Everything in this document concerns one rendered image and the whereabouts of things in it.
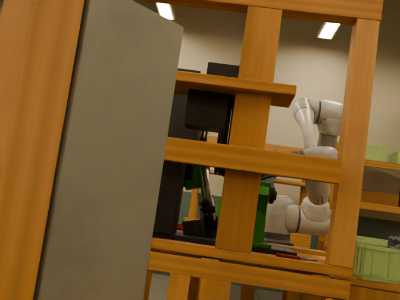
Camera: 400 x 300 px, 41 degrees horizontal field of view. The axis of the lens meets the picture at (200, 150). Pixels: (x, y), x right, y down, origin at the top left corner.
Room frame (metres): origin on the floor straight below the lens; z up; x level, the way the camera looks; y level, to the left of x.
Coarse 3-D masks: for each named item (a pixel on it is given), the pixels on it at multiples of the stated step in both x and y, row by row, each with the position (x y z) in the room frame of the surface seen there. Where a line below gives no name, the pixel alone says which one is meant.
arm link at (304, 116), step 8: (296, 112) 2.78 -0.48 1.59; (304, 112) 2.73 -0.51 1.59; (312, 112) 2.76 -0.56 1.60; (296, 120) 2.78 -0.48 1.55; (304, 120) 2.68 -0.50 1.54; (312, 120) 2.70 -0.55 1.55; (304, 128) 2.66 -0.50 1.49; (312, 128) 2.65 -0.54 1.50; (304, 136) 2.64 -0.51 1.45; (312, 136) 2.63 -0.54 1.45; (304, 144) 2.64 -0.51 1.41; (312, 144) 2.61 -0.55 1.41; (312, 184) 2.42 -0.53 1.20; (320, 184) 2.41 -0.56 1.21; (328, 184) 2.43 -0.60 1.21; (312, 192) 2.45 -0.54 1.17; (320, 192) 2.43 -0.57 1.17; (328, 192) 2.45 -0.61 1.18; (312, 200) 2.48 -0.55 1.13; (320, 200) 2.46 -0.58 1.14
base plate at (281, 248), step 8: (176, 232) 2.45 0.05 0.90; (184, 240) 2.21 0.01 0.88; (192, 240) 2.21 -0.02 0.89; (200, 240) 2.21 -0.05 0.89; (208, 240) 2.21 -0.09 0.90; (256, 248) 2.19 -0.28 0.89; (264, 248) 2.19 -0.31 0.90; (272, 248) 2.25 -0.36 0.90; (280, 248) 2.35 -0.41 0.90; (288, 248) 2.45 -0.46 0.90
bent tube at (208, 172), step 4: (204, 168) 2.43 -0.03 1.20; (208, 168) 2.44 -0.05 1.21; (204, 172) 2.41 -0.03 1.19; (208, 172) 2.42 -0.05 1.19; (204, 176) 2.40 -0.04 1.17; (208, 176) 2.40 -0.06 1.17; (204, 180) 2.38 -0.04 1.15; (208, 180) 2.38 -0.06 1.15; (204, 184) 2.37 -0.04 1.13; (208, 184) 2.37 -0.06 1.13; (204, 188) 2.37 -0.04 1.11; (208, 188) 2.36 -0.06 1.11; (208, 192) 2.36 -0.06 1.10; (208, 196) 2.37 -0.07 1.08; (208, 200) 2.37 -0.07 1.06; (208, 204) 2.39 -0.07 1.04; (212, 204) 2.40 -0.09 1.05; (208, 216) 2.46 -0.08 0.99; (212, 216) 2.45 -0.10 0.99; (212, 220) 2.47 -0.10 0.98
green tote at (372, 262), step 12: (360, 252) 2.77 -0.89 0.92; (372, 252) 2.68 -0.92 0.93; (384, 252) 2.68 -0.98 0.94; (396, 252) 2.67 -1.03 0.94; (360, 264) 2.73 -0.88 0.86; (372, 264) 2.68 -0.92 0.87; (384, 264) 2.68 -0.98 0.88; (396, 264) 2.67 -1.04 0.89; (360, 276) 2.72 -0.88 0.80; (372, 276) 2.68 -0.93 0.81; (384, 276) 2.68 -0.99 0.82; (396, 276) 2.67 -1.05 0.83
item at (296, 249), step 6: (288, 246) 2.62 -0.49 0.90; (294, 246) 2.72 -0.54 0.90; (168, 252) 2.64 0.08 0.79; (174, 252) 2.64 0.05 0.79; (300, 252) 2.60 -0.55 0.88; (306, 252) 2.59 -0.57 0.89; (312, 252) 2.59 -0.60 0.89; (318, 252) 2.59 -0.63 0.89; (324, 252) 2.59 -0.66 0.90; (246, 264) 2.61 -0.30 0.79; (252, 264) 2.61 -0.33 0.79; (258, 264) 2.61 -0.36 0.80; (288, 270) 2.60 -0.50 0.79
